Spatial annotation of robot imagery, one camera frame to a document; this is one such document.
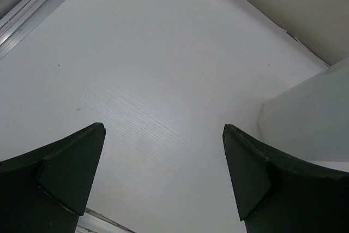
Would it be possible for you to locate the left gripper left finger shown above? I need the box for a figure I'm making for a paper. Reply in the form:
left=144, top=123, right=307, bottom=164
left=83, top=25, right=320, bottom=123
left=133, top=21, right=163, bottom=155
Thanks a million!
left=1, top=123, right=106, bottom=232

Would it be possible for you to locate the aluminium side frame rail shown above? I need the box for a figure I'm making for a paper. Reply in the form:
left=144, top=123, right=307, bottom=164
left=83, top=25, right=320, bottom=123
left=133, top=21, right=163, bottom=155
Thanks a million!
left=0, top=0, right=97, bottom=61

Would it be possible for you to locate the white octagonal plastic bin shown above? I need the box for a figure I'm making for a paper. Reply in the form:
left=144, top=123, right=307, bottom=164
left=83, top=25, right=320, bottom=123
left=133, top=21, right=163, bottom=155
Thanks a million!
left=258, top=59, right=348, bottom=172

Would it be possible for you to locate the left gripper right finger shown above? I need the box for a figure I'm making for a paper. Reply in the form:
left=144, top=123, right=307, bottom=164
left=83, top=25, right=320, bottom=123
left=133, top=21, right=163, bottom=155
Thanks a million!
left=222, top=124, right=348, bottom=232

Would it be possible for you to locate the aluminium rail bar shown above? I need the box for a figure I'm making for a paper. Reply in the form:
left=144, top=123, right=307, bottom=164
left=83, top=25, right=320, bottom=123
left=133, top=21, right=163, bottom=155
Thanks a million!
left=75, top=208, right=135, bottom=233

